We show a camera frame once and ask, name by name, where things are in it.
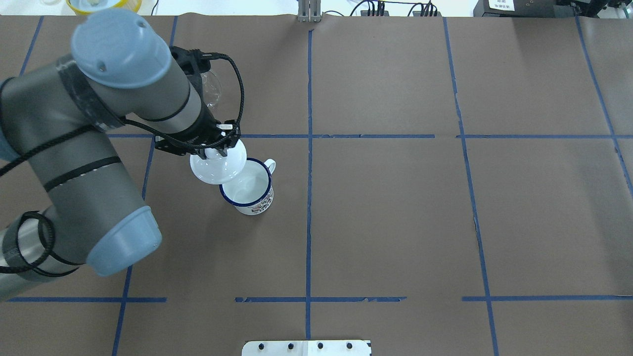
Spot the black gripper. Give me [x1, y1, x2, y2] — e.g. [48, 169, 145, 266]
[154, 106, 242, 156]

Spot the white mug lid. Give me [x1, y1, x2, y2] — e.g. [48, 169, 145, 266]
[189, 139, 247, 185]

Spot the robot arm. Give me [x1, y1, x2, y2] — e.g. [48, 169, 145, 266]
[1, 7, 245, 302]

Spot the white enamel mug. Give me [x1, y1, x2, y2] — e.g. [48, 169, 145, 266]
[220, 158, 276, 216]

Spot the yellow rimmed bowl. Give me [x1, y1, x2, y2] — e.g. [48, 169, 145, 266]
[65, 0, 143, 16]

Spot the brown paper table cover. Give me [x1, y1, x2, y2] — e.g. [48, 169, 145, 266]
[1, 13, 632, 356]

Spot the black box with label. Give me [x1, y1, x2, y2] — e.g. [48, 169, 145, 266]
[473, 0, 577, 18]

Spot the aluminium frame post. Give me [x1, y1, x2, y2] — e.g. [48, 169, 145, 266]
[297, 0, 322, 23]

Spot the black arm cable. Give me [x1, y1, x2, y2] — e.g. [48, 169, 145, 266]
[0, 47, 245, 275]

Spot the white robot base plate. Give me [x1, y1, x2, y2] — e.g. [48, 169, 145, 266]
[241, 340, 372, 356]

